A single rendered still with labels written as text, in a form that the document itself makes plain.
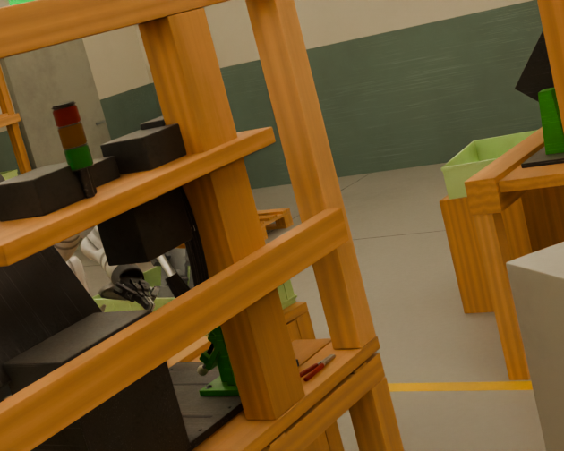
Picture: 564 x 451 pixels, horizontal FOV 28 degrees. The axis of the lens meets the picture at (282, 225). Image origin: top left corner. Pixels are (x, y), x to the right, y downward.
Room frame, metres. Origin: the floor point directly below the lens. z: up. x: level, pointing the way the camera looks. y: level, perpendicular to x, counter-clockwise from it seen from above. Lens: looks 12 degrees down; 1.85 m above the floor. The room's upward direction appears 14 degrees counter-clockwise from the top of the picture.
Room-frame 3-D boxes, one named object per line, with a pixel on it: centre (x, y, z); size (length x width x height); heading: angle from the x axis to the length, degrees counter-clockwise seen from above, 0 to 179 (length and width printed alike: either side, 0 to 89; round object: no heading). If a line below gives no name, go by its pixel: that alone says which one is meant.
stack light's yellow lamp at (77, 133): (2.26, 0.36, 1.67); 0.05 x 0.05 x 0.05
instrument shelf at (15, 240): (2.38, 0.33, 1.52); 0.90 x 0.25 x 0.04; 145
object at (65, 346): (2.36, 0.49, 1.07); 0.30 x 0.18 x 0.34; 145
